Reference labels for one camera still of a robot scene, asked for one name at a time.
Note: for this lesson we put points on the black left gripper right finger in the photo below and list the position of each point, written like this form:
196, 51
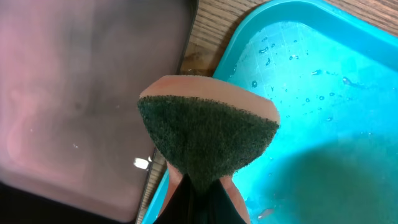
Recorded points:
217, 208

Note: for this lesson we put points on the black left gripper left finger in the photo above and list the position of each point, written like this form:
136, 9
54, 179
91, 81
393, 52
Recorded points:
180, 208

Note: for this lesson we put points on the pink green sponge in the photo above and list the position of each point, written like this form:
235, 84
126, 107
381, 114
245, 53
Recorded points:
208, 129

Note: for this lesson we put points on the black tray with water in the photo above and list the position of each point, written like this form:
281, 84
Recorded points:
74, 148

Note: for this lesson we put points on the teal plastic tray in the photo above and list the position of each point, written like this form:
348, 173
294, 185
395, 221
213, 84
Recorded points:
333, 80

